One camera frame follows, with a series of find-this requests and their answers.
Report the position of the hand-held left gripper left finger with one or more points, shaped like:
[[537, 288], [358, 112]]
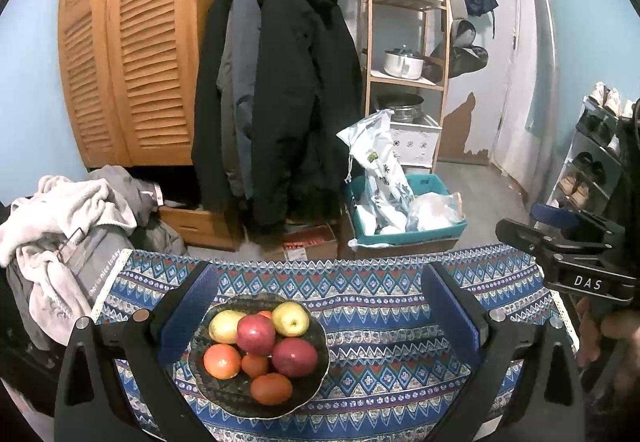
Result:
[[192, 307]]

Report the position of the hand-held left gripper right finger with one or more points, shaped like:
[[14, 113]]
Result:
[[452, 317]]

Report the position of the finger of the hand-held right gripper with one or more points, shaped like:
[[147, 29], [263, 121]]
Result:
[[550, 213], [525, 234]]

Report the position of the yellow pear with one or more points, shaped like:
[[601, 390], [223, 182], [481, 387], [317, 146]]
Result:
[[222, 327]]

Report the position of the orange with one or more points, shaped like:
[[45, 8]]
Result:
[[222, 362], [265, 314], [254, 366], [271, 389]]

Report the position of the red apple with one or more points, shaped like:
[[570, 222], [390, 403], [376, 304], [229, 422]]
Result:
[[295, 357], [256, 334]]

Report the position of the dark glass plate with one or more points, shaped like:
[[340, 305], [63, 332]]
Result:
[[225, 397]]

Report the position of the yellow apple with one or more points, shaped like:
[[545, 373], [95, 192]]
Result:
[[292, 319]]

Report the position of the person's right hand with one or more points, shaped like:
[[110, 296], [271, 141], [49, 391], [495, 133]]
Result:
[[587, 337]]

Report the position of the group of shoes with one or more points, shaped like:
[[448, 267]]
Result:
[[575, 192]]

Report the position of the shoe rack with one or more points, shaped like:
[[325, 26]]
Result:
[[570, 147]]

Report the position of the blue patterned tablecloth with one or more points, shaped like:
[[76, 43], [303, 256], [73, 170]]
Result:
[[380, 302]]

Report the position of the plain cardboard box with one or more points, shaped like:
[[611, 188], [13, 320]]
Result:
[[400, 252]]

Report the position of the wooden drawer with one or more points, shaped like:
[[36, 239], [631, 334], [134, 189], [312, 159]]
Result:
[[195, 222]]

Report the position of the clear plastic bag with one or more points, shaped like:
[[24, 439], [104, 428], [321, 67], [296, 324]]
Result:
[[435, 212]]

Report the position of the teal plastic bin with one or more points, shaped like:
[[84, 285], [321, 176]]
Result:
[[400, 239]]

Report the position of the grey padded bag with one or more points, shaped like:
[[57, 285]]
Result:
[[95, 247]]

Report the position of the cardboard box with red print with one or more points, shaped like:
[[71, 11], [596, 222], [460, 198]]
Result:
[[305, 242]]

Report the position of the white door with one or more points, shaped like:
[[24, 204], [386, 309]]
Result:
[[492, 87]]

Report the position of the white perforated basket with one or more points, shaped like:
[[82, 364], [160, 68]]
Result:
[[417, 145]]

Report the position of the grey clothes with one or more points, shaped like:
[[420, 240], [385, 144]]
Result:
[[120, 179]]

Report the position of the pile of clothes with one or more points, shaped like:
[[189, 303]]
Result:
[[60, 207]]

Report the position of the grey vertical pipe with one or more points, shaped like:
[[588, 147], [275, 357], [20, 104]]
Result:
[[542, 47]]

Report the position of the steel pot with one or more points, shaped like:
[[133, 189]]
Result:
[[406, 113]]

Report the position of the black hanging bag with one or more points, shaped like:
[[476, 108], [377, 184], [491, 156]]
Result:
[[467, 60]]

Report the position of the pink cloth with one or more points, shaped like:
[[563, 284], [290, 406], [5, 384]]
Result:
[[25, 422]]

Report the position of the white cooking pot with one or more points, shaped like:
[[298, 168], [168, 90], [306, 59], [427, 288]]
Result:
[[402, 66]]

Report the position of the large black hooded coat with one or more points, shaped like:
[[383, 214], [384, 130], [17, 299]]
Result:
[[300, 97]]

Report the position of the grey jacket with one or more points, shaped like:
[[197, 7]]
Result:
[[240, 72]]

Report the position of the wooden shelf rack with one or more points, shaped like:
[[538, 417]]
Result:
[[370, 47]]

